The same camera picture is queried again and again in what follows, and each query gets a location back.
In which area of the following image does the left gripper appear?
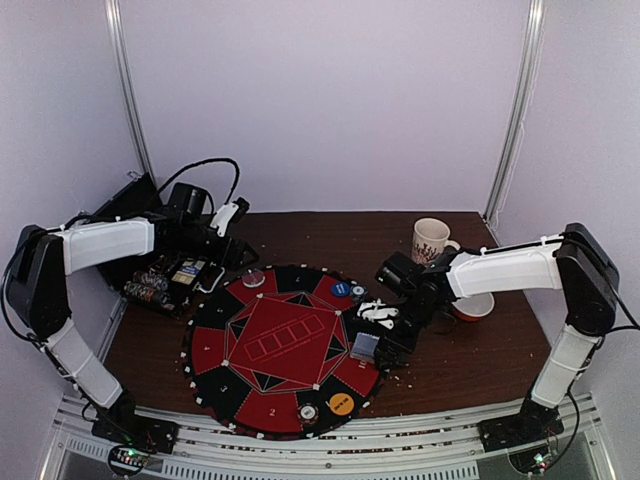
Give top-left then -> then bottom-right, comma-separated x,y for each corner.
176,222 -> 259,271

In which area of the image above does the deck of blue cards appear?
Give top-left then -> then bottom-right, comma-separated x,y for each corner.
350,332 -> 380,363

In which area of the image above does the blue small blind button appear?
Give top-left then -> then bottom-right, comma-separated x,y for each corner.
331,282 -> 351,298

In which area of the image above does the red poker chip stack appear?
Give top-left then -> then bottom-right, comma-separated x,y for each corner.
297,403 -> 319,425

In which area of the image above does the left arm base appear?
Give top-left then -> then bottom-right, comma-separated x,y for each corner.
91,415 -> 179,454

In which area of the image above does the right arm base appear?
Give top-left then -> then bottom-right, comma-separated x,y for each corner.
477,411 -> 564,452

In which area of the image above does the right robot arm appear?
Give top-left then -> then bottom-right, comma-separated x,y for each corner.
374,223 -> 620,442

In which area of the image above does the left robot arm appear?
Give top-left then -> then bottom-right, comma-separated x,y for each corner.
1,176 -> 250,444

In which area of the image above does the Texas Hold'em card box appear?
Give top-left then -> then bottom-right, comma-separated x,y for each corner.
170,258 -> 206,286

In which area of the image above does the black poker set case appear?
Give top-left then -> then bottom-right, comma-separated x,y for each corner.
96,174 -> 216,317

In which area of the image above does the poker chips row in case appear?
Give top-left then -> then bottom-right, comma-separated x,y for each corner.
124,271 -> 174,310

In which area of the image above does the orange big blind button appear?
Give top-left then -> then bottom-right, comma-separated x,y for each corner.
328,392 -> 355,416

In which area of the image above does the white and orange bowl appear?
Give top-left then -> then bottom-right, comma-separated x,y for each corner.
452,293 -> 495,322

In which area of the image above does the floral ceramic mug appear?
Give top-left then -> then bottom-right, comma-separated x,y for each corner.
411,218 -> 460,264

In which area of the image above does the round poker table mat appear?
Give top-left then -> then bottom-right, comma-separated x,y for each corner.
181,265 -> 388,441

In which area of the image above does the front aluminium rail frame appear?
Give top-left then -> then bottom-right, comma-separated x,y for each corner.
36,394 -> 622,479

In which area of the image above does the right aluminium frame post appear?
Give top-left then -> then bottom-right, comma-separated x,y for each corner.
484,0 -> 546,231

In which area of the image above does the aluminium frame post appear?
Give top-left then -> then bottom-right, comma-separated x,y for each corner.
104,0 -> 156,183
484,0 -> 546,231

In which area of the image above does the left aluminium frame post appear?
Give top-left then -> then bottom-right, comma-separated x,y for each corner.
104,0 -> 156,183

